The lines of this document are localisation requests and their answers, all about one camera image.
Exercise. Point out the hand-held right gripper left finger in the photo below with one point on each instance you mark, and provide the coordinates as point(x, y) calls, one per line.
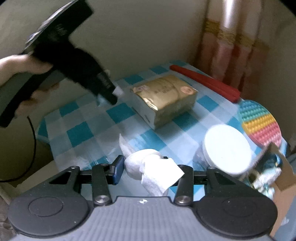
point(118, 168)

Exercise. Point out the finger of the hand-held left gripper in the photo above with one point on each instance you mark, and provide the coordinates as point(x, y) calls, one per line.
point(107, 90)

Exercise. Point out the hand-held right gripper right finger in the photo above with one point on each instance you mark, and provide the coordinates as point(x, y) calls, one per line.
point(187, 187)

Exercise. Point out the white tissue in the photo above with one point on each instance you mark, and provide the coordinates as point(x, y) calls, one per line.
point(118, 91)
point(143, 162)

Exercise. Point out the gold tissue pack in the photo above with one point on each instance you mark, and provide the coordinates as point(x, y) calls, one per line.
point(166, 97)

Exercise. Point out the cardboard box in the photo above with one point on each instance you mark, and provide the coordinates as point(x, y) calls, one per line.
point(282, 199)

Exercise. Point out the person's left hand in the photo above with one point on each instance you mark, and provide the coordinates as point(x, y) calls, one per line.
point(18, 66)

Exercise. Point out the blue checkered tablecloth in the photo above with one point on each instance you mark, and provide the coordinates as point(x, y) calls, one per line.
point(92, 129)

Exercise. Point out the clear jar with white lid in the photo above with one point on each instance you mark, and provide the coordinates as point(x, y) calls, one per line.
point(226, 148)

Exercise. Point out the rainbow pop bubble toy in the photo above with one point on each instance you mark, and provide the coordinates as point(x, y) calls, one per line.
point(259, 122)

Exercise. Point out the red folded fan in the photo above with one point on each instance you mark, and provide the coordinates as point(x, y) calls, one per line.
point(208, 81)

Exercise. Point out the pink curtain with gold trim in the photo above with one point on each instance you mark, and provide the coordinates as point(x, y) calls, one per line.
point(231, 46)

